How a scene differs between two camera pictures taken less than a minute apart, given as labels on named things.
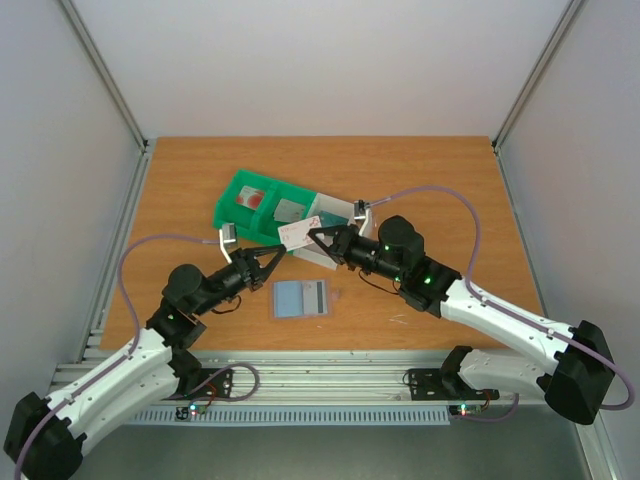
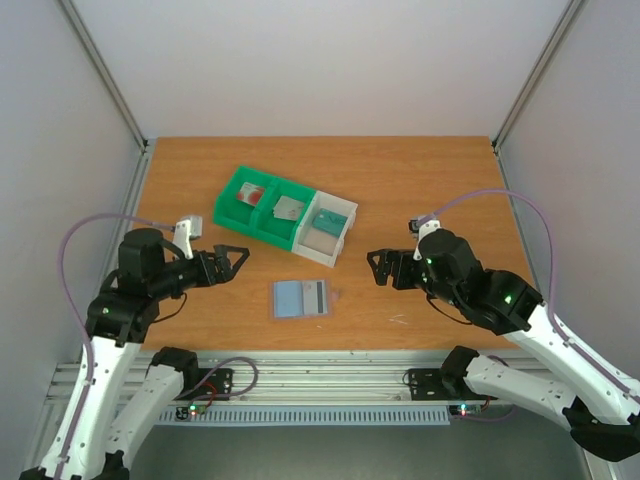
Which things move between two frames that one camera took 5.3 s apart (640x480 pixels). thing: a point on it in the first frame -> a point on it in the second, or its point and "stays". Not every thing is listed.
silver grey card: (287, 211) stays
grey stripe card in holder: (314, 297) stays
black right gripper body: (341, 243) -> (397, 270)
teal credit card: (328, 220) stays
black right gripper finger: (332, 230) -> (382, 256)
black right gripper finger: (329, 249) -> (380, 266)
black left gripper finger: (272, 265) -> (232, 272)
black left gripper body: (235, 284) -> (203, 277)
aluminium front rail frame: (321, 378) stays
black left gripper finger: (250, 253) -> (222, 250)
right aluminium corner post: (534, 80) stays
